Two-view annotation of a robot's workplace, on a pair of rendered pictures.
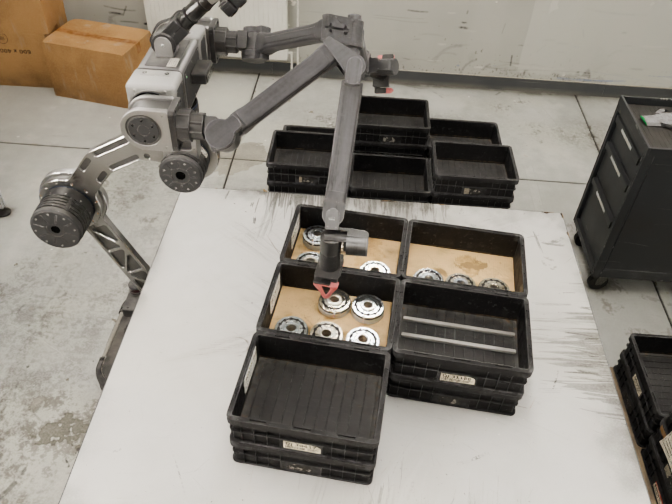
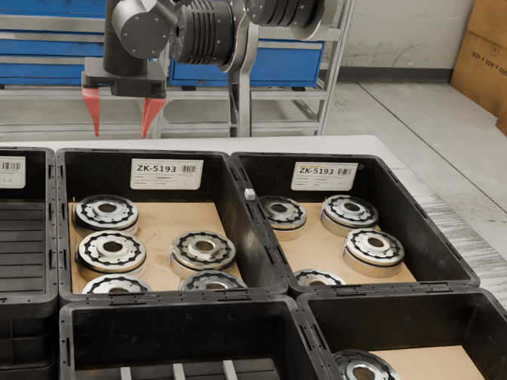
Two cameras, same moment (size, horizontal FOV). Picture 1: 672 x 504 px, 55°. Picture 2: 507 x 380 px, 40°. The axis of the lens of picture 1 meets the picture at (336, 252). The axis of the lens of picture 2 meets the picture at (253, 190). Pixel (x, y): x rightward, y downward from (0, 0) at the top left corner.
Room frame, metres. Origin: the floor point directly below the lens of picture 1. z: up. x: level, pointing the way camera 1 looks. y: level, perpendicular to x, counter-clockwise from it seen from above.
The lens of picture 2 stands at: (1.04, -0.84, 1.50)
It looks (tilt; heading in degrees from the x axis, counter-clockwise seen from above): 30 degrees down; 63
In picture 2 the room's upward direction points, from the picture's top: 10 degrees clockwise
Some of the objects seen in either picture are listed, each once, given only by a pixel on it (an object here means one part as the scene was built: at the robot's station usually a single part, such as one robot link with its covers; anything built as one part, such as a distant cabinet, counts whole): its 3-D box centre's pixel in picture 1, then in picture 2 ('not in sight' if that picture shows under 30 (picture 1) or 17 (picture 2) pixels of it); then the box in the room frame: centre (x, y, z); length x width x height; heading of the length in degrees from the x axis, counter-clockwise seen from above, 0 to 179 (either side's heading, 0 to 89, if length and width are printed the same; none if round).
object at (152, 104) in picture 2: not in sight; (135, 105); (1.27, 0.01, 1.10); 0.07 x 0.07 x 0.09; 82
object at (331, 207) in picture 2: (317, 234); (351, 210); (1.71, 0.07, 0.86); 0.10 x 0.10 x 0.01
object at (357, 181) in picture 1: (386, 198); not in sight; (2.63, -0.25, 0.31); 0.40 x 0.30 x 0.34; 89
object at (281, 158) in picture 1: (309, 185); not in sight; (2.64, 0.15, 0.37); 0.40 x 0.30 x 0.45; 89
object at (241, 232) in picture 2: (330, 316); (156, 245); (1.32, 0.01, 0.87); 0.40 x 0.30 x 0.11; 83
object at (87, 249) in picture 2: (326, 334); (112, 250); (1.25, 0.01, 0.86); 0.10 x 0.10 x 0.01
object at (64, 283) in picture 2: (331, 305); (159, 218); (1.32, 0.01, 0.92); 0.40 x 0.30 x 0.02; 83
